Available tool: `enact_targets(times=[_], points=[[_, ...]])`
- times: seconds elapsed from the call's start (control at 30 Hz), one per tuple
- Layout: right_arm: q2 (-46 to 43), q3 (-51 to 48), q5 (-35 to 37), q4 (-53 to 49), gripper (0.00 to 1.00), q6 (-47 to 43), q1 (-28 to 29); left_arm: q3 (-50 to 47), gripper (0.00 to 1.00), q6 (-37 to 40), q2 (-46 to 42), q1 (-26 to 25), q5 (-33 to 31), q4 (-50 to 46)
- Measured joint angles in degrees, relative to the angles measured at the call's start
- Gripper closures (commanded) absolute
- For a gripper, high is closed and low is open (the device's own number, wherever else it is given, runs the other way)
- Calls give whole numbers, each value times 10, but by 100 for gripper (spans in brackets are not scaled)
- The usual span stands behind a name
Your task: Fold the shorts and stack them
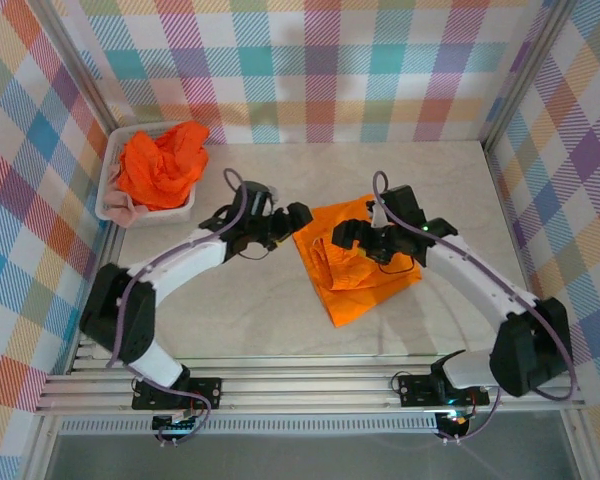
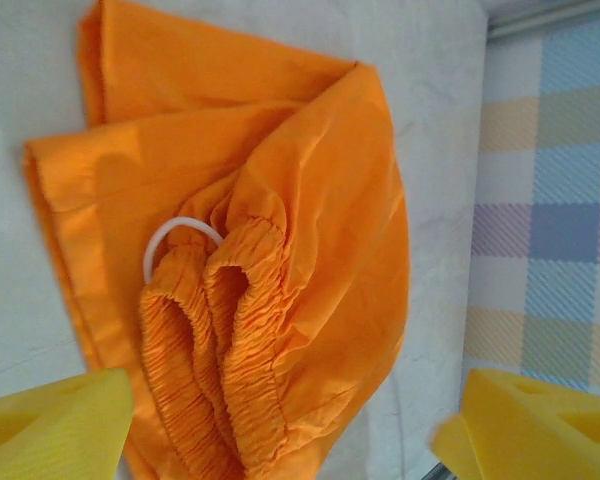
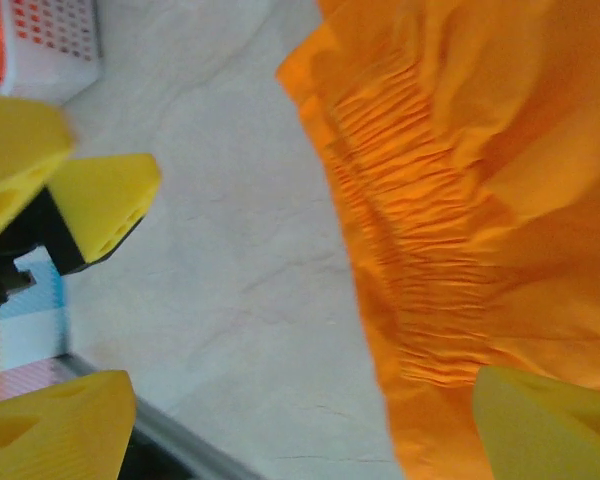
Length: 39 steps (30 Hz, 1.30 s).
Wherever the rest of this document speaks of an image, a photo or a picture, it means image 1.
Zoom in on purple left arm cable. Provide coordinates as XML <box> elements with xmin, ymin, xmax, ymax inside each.
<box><xmin>105</xmin><ymin>168</ymin><xmax>249</xmax><ymax>449</ymax></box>

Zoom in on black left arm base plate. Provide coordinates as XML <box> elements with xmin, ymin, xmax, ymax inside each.
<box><xmin>132</xmin><ymin>376</ymin><xmax>223</xmax><ymax>412</ymax></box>

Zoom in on bright red-orange shorts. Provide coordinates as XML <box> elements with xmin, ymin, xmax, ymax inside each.
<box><xmin>117</xmin><ymin>119</ymin><xmax>211</xmax><ymax>211</ymax></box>

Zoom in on aluminium corner post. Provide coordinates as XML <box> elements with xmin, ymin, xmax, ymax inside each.
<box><xmin>478</xmin><ymin>0</ymin><xmax>580</xmax><ymax>151</ymax></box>
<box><xmin>27</xmin><ymin>0</ymin><xmax>121</xmax><ymax>132</ymax></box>

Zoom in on light orange shorts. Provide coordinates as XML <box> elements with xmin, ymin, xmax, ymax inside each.
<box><xmin>292</xmin><ymin>198</ymin><xmax>424</xmax><ymax>329</ymax></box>

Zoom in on pink shorts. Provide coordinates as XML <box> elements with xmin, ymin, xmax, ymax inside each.
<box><xmin>102</xmin><ymin>162</ymin><xmax>149</xmax><ymax>230</ymax></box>

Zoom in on slotted grey cable duct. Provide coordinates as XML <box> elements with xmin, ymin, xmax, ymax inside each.
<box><xmin>59</xmin><ymin>417</ymin><xmax>441</xmax><ymax>436</ymax></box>

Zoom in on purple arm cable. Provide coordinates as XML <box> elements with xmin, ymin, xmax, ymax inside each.
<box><xmin>372</xmin><ymin>170</ymin><xmax>579</xmax><ymax>445</ymax></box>
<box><xmin>105</xmin><ymin>168</ymin><xmax>249</xmax><ymax>449</ymax></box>

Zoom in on white plastic mesh basket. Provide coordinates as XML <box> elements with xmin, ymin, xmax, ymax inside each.
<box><xmin>94</xmin><ymin>122</ymin><xmax>205</xmax><ymax>229</ymax></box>

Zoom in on aluminium frame rail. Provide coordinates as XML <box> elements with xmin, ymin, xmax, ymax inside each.
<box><xmin>33</xmin><ymin>349</ymin><xmax>587</xmax><ymax>416</ymax></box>

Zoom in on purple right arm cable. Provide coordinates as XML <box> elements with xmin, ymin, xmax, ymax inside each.
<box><xmin>372</xmin><ymin>170</ymin><xmax>579</xmax><ymax>445</ymax></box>

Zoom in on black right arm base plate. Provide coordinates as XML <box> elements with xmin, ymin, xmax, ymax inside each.
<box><xmin>397</xmin><ymin>372</ymin><xmax>491</xmax><ymax>409</ymax></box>

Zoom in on aluminium frame bar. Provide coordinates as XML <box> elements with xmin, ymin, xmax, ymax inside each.
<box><xmin>562</xmin><ymin>407</ymin><xmax>596</xmax><ymax>480</ymax></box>
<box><xmin>22</xmin><ymin>414</ymin><xmax>64</xmax><ymax>480</ymax></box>

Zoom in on aluminium side rail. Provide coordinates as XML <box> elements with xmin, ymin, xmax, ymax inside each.
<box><xmin>65</xmin><ymin>219</ymin><xmax>126</xmax><ymax>374</ymax></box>

